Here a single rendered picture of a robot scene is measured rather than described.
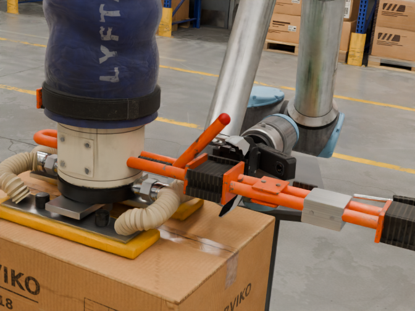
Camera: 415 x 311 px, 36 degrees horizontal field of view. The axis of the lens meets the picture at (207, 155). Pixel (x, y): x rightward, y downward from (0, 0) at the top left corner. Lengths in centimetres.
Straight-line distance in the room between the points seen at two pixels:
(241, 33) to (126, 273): 68
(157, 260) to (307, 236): 237
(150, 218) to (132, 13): 36
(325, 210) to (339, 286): 199
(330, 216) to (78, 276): 45
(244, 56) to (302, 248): 194
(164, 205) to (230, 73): 47
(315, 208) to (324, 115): 83
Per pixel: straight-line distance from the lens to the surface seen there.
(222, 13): 1028
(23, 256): 124
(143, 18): 116
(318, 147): 196
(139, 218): 116
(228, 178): 114
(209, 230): 129
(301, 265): 319
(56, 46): 118
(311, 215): 110
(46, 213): 128
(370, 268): 328
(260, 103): 196
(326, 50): 174
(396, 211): 109
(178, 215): 131
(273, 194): 112
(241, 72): 152
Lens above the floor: 151
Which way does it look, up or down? 20 degrees down
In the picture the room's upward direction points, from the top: 4 degrees clockwise
